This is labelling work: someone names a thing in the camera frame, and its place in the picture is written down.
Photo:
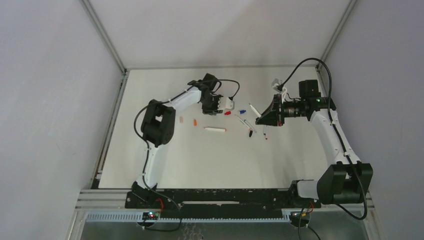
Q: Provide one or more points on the white marker orange tip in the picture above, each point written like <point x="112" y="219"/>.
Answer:
<point x="215" y="129"/>

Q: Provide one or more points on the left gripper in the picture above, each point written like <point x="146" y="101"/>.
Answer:
<point x="209" y="108"/>

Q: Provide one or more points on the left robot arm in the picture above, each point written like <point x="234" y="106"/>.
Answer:
<point x="155" y="123"/>

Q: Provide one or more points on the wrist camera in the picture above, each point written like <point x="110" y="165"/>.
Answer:
<point x="228" y="104"/>
<point x="276" y="84"/>

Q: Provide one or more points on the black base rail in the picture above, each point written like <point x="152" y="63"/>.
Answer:
<point x="219" y="204"/>

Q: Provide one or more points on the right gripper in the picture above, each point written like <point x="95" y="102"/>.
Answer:
<point x="278" y="111"/>

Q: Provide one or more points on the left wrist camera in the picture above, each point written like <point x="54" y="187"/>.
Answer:
<point x="228" y="104"/>

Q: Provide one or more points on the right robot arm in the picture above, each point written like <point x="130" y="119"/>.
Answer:
<point x="347" y="178"/>

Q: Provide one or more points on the right controller board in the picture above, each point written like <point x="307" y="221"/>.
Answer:
<point x="299" y="220"/>

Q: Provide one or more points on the thin white pen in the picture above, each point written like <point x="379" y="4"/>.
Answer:
<point x="242" y="121"/>

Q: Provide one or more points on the white pen black tip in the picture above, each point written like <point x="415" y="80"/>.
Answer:
<point x="251" y="128"/>

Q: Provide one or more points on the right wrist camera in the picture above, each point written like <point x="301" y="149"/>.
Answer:
<point x="276" y="84"/>

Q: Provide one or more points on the controller board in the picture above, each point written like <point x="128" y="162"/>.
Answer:
<point x="151" y="215"/>
<point x="299" y="220"/>

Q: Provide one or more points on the white marker green end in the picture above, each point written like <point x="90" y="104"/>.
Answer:
<point x="256" y="112"/>

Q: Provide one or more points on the left controller board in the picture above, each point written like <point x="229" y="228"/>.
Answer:
<point x="151" y="215"/>

